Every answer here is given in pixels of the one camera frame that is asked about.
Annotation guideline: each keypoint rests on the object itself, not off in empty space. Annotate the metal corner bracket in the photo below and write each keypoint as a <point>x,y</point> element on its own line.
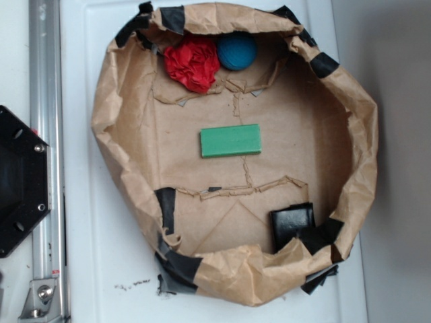
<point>42,301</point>

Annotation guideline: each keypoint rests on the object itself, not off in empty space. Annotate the blue ball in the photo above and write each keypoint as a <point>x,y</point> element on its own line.
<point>237,51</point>

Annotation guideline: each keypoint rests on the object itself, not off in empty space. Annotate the green rectangular block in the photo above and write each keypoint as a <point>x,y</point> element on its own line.
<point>231,141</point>

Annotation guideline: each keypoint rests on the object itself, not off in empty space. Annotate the brown paper bag bin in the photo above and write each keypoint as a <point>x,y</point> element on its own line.
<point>207,219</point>

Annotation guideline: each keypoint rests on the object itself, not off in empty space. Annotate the white tray board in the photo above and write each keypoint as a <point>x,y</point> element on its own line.
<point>113,274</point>

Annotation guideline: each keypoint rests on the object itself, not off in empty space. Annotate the black box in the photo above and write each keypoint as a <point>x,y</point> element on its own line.
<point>286,223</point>

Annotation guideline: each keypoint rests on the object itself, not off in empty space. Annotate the aluminium extrusion rail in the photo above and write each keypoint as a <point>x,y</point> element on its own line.
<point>46,117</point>

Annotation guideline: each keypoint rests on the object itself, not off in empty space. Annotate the red crumpled paper ball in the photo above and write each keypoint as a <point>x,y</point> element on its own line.
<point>193,63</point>

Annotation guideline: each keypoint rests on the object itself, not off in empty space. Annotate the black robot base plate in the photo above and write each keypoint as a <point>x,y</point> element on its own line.
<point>25,199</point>

